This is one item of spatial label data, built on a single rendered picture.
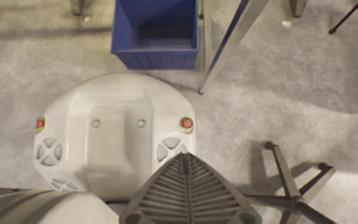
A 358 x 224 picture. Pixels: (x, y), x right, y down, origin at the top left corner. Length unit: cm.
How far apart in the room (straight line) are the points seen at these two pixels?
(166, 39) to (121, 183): 80
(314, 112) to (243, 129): 45
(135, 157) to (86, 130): 20
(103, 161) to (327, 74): 130
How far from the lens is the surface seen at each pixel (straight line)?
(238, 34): 34
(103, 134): 55
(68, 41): 120
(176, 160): 16
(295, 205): 93
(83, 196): 22
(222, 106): 82
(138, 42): 96
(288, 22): 121
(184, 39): 93
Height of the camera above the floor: 77
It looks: 84 degrees down
